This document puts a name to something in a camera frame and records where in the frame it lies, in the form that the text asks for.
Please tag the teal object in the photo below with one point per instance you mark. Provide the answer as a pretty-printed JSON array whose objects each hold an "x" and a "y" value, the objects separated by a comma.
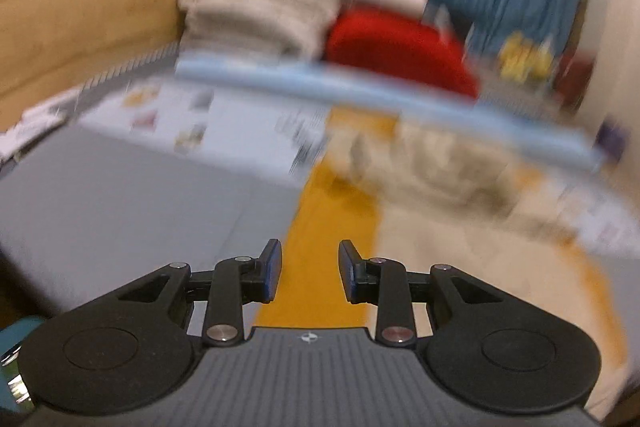
[{"x": 20, "y": 337}]

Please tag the yellow bear plush toy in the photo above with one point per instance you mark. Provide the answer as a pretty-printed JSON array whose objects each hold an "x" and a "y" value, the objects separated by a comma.
[{"x": 541, "y": 59}]

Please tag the dark red cushion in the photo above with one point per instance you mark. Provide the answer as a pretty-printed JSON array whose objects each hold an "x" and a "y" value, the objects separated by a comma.
[{"x": 575, "y": 79}]

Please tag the deer printed white cloth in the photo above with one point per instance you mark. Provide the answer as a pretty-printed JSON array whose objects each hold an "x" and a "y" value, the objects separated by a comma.
[{"x": 240, "y": 117}]

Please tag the light blue folded sheet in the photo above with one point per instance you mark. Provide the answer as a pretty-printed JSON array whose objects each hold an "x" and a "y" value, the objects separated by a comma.
[{"x": 400, "y": 99}]

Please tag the red folded blanket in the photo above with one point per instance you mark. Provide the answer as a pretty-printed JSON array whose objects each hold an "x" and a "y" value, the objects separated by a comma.
[{"x": 400, "y": 52}]

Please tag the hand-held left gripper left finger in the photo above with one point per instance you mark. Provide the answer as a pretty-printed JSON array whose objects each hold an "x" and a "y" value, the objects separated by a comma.
[{"x": 270, "y": 269}]

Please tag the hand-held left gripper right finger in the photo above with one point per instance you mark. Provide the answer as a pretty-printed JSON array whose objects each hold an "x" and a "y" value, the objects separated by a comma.
[{"x": 349, "y": 272}]

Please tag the speckled white folded quilt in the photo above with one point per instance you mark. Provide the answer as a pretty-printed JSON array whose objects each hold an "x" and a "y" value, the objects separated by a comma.
[{"x": 250, "y": 32}]

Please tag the beige and mustard hooded jacket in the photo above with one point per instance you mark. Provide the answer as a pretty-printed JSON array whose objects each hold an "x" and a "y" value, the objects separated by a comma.
[{"x": 450, "y": 267}]

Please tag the yellow duck plush toy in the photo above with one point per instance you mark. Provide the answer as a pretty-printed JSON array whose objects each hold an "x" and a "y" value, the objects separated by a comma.
[{"x": 515, "y": 57}]

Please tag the wooden headboard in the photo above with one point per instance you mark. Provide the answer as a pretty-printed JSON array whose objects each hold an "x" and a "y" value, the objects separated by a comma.
[{"x": 75, "y": 17}]

